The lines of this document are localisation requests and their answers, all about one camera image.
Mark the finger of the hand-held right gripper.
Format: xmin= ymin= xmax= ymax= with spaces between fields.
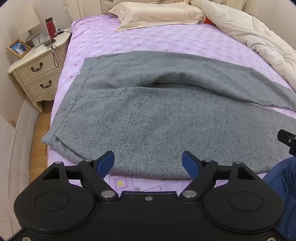
xmin=277 ymin=129 xmax=296 ymax=157

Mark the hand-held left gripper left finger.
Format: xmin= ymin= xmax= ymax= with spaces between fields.
xmin=39 ymin=151 xmax=118 ymax=200

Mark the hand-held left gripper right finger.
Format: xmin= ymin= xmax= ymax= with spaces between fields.
xmin=180 ymin=151 xmax=258 ymax=200

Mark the grey towel blanket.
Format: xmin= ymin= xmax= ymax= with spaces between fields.
xmin=42 ymin=50 xmax=296 ymax=180

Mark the person's leg in blue jeans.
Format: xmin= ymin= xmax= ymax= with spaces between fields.
xmin=262 ymin=156 xmax=296 ymax=240

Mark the cream duvet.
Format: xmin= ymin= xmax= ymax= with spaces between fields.
xmin=190 ymin=0 xmax=296 ymax=91

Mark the cream nightstand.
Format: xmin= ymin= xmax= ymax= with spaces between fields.
xmin=8 ymin=30 xmax=73 ymax=113

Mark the purple checked bed sheet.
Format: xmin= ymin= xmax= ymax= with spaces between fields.
xmin=47 ymin=14 xmax=296 ymax=193

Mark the small white clock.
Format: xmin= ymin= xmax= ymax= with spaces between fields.
xmin=32 ymin=34 xmax=46 ymax=48

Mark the red bottle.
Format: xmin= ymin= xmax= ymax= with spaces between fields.
xmin=45 ymin=17 xmax=57 ymax=39

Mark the beige pillow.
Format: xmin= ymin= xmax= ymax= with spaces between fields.
xmin=101 ymin=0 xmax=190 ymax=15
xmin=108 ymin=2 xmax=207 ymax=32

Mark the white headboard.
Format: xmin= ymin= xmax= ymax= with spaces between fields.
xmin=71 ymin=0 xmax=114 ymax=22

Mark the table lamp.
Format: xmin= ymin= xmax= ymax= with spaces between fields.
xmin=17 ymin=5 xmax=45 ymax=48

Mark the black lanyard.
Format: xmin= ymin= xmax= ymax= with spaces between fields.
xmin=50 ymin=44 xmax=60 ymax=68

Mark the gold photo frame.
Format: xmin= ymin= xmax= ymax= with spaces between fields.
xmin=7 ymin=39 xmax=32 ymax=58

